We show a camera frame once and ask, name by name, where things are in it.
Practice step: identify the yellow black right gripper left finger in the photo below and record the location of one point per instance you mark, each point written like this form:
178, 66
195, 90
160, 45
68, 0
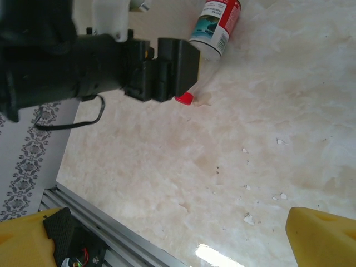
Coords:
25, 242

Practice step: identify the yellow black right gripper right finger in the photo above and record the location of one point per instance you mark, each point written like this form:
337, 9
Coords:
325, 242

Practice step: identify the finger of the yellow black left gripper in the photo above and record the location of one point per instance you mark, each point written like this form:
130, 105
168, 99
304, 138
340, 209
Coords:
198, 65
178, 69

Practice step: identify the clear bottle with red cap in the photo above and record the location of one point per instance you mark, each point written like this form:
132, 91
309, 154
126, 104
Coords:
184, 99

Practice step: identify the bottle with teal red label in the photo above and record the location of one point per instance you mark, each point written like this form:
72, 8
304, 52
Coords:
214, 25

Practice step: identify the small green circuit board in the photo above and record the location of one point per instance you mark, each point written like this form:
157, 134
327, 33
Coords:
71, 262

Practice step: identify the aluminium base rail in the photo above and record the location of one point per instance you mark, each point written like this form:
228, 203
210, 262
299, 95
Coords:
125, 236

